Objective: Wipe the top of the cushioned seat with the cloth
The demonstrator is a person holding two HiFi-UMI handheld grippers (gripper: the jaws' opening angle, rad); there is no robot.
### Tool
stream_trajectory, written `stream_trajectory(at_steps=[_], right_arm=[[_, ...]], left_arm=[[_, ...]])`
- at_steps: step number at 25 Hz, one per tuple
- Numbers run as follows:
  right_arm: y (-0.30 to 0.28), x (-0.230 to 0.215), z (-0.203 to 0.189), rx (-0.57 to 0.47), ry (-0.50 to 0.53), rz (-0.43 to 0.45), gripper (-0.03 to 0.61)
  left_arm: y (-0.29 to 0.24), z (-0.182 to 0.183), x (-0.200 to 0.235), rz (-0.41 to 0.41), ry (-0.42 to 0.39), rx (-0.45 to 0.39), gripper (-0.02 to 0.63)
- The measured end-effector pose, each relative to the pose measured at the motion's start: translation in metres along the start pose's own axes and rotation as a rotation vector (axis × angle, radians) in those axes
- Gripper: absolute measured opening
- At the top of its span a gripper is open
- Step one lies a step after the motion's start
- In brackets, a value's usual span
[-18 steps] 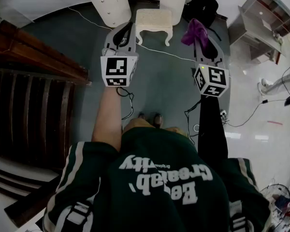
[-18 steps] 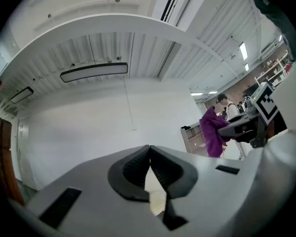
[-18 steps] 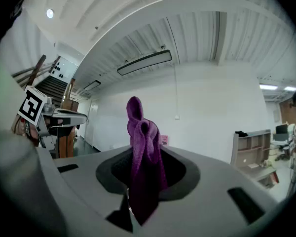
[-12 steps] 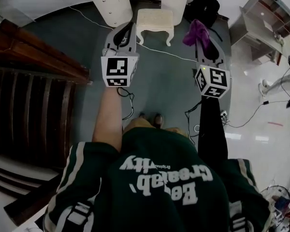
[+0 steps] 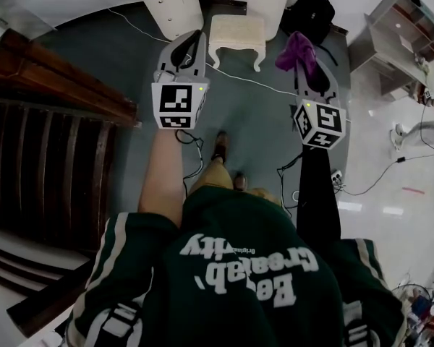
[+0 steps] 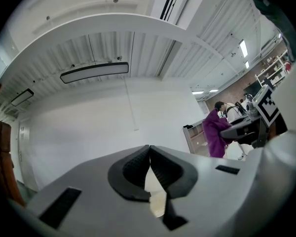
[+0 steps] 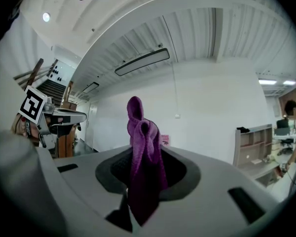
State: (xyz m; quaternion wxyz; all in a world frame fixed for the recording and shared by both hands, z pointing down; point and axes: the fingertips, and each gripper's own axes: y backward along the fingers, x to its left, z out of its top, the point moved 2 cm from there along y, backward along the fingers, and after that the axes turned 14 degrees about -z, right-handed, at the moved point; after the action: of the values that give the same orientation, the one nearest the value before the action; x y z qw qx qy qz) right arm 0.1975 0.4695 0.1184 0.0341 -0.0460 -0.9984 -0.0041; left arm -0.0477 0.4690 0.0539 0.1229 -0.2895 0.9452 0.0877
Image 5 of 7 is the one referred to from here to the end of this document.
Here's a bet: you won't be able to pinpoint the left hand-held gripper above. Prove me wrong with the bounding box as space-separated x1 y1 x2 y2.
150 29 211 131

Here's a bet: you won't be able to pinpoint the person's green shirt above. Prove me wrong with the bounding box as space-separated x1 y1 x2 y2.
64 185 409 347

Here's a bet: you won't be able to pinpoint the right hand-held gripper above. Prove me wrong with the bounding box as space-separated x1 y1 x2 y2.
292 56 347 150

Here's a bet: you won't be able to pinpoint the black backpack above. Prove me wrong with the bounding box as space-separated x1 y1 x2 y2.
282 0 336 47

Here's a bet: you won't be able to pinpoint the dark wooden bed frame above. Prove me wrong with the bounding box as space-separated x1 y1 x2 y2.
0 28 142 338

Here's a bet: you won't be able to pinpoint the person's right forearm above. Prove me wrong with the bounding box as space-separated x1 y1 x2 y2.
295 145 343 242

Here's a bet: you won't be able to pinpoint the person's brown shoe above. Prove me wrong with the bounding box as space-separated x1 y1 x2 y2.
233 171 248 192
210 130 229 160

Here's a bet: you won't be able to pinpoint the pile of cables and clutter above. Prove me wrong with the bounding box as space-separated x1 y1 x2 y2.
389 247 434 347

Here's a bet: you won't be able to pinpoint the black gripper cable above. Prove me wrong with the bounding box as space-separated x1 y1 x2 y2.
174 129 205 196
276 145 306 219

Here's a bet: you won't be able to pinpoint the person's khaki trousers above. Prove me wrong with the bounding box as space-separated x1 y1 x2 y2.
187 155 284 207

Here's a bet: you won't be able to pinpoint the black floor cable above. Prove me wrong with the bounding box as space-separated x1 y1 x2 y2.
335 99 434 197

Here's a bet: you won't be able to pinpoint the purple cloth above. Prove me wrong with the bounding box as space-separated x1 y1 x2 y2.
274 30 318 83

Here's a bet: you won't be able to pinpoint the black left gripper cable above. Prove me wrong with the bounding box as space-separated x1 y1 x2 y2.
174 129 205 196

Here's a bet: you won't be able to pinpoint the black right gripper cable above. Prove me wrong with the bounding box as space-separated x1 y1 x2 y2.
276 145 306 219

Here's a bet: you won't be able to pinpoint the person's left forearm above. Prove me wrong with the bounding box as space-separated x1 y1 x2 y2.
137 127 188 229

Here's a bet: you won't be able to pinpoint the white cushioned seat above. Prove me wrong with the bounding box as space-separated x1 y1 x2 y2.
206 13 267 73

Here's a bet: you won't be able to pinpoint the person's brown left shoe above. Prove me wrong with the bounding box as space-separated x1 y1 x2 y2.
210 130 229 160

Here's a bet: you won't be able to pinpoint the beige open shelf unit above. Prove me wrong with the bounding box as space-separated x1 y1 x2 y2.
348 0 434 103

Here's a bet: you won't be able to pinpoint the person's brown right shoe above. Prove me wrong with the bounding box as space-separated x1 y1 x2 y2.
233 171 248 192

